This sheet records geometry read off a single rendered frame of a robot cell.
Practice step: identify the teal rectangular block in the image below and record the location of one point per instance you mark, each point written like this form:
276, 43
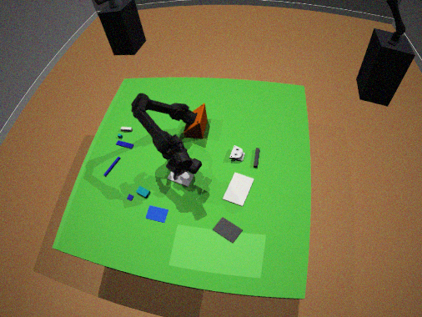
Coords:
143, 192

